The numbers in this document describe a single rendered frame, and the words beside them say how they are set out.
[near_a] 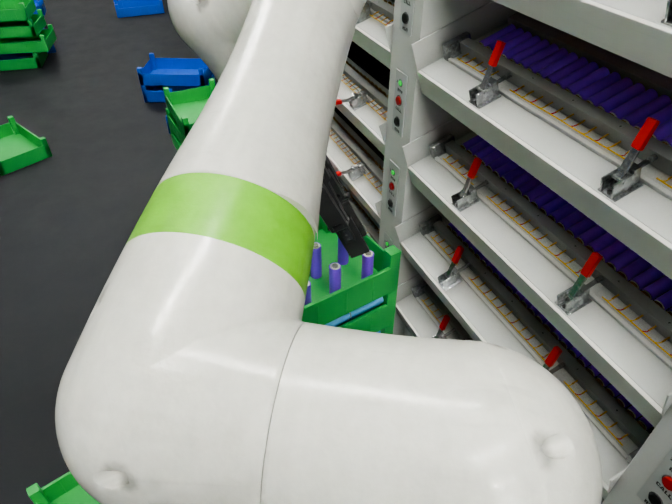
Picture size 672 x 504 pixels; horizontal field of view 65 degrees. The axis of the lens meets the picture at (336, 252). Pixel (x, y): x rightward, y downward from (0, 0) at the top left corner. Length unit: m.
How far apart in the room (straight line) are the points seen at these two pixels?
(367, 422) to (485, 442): 0.05
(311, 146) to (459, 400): 0.20
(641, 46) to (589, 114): 0.16
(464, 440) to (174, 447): 0.13
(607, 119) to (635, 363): 0.31
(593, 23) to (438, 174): 0.45
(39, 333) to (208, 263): 1.36
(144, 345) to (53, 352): 1.29
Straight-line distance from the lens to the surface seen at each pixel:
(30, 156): 2.40
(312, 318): 0.78
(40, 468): 1.37
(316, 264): 0.85
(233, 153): 0.34
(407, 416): 0.25
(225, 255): 0.29
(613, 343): 0.79
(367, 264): 0.82
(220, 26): 0.60
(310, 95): 0.40
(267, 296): 0.30
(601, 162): 0.75
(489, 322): 1.02
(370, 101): 1.28
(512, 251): 0.88
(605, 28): 0.68
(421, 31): 0.96
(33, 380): 1.52
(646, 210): 0.69
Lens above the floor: 1.08
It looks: 40 degrees down
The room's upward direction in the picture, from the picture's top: straight up
